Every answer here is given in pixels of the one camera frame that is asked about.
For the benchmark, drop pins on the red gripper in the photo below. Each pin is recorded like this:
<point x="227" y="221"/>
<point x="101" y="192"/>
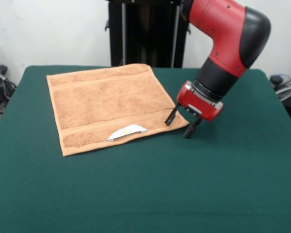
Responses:
<point x="198" y="105"/>

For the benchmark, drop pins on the tan terry towel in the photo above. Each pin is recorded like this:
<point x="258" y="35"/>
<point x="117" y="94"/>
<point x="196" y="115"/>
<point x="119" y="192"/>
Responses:
<point x="111" y="104"/>

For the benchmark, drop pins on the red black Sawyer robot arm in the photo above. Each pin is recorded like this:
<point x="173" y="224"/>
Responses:
<point x="228" y="36"/>

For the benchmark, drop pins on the dark green table cloth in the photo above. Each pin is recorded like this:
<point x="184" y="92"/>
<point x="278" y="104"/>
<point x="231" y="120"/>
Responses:
<point x="232" y="157"/>

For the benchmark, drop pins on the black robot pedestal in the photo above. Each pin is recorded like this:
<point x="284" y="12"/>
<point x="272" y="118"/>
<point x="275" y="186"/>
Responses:
<point x="148" y="36"/>

